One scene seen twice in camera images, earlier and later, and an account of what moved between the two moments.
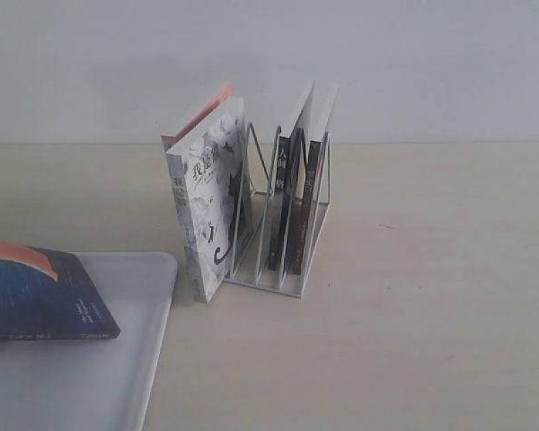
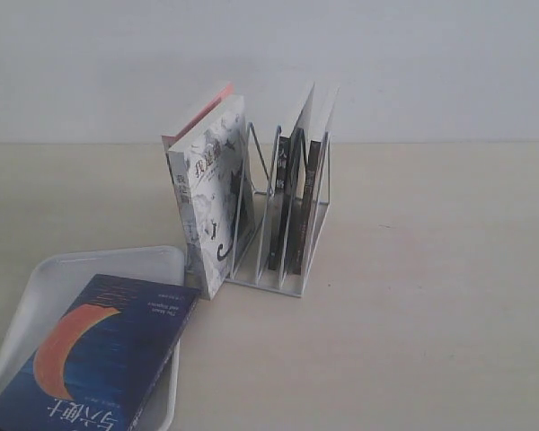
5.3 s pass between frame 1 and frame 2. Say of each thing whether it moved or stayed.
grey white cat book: stayed
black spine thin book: stayed
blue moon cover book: moved
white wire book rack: stayed
